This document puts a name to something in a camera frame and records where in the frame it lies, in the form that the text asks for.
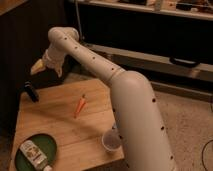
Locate white wrapped gripper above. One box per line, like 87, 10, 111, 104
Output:
30, 44, 66, 78

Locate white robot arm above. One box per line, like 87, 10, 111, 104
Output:
31, 27, 178, 171

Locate orange toy carrot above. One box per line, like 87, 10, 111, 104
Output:
74, 94, 86, 118

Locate metal pole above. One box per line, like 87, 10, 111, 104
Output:
74, 0, 84, 43

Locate dark green plate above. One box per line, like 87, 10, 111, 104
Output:
14, 134, 57, 171

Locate white labelled bottle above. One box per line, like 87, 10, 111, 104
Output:
20, 140, 48, 170

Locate grey metal beam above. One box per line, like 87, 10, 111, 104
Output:
84, 43, 213, 82

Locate cluttered shelf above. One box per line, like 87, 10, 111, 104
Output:
70, 0, 213, 21

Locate black handle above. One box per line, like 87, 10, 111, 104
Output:
169, 58, 200, 68

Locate black cable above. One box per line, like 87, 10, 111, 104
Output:
201, 139, 213, 171

